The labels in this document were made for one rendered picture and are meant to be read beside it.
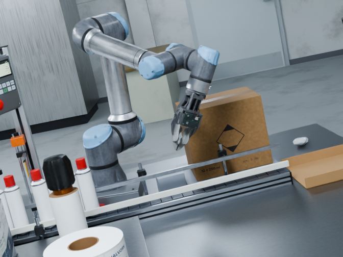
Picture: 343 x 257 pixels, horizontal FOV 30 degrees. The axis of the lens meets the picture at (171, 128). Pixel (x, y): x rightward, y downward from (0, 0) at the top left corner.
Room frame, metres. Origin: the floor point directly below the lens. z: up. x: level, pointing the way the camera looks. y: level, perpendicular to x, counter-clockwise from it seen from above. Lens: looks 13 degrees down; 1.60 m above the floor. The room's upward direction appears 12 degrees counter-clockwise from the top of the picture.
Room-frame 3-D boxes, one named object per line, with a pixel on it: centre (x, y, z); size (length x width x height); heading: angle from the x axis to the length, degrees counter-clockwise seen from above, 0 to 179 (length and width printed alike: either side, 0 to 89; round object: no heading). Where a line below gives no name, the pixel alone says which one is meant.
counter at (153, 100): (8.51, 0.17, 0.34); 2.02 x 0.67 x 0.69; 175
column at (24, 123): (2.22, 0.51, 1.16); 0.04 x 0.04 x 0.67; 6
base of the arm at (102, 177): (2.40, 0.29, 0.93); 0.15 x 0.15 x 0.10
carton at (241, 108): (2.44, -0.19, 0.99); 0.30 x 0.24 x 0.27; 94
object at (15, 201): (2.08, 0.57, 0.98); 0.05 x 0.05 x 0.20
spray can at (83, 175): (2.10, 0.32, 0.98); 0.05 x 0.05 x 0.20
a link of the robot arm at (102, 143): (2.40, 0.28, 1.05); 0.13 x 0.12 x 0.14; 134
